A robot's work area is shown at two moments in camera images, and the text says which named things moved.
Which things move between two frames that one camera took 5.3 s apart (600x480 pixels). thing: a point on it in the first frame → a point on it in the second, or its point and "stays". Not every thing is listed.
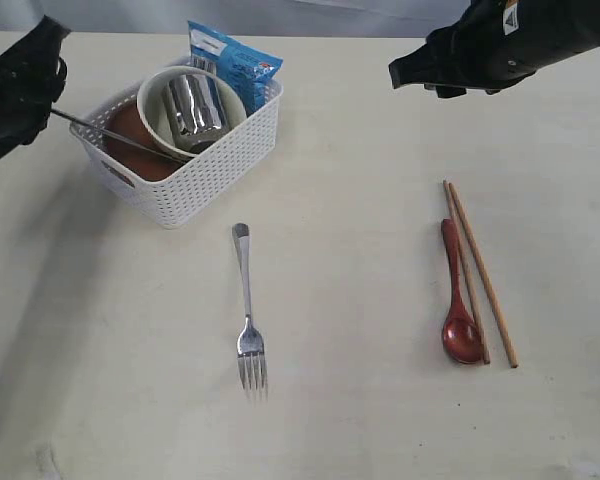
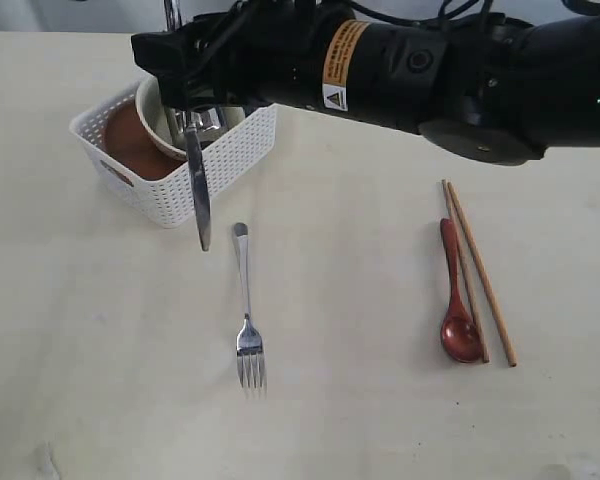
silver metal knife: x=110 y=133 → x=200 y=177
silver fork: x=250 y=343 stays
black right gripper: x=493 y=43 → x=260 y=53
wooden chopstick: x=467 y=276 stays
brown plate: x=127 y=121 stays
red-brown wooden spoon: x=460 y=334 stays
